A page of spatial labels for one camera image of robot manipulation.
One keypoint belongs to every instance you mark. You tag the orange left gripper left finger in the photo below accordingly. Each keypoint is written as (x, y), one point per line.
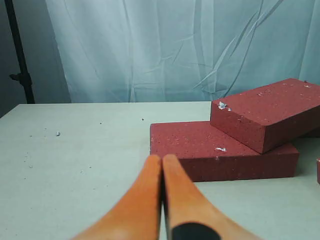
(137, 215)

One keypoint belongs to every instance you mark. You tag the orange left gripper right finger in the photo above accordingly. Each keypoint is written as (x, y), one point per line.
(189, 215)

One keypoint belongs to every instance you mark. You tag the red brick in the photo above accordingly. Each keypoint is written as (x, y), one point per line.
(318, 170)
(208, 154)
(266, 117)

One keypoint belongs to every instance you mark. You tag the pale blue backdrop curtain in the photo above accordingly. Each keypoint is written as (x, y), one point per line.
(183, 50)

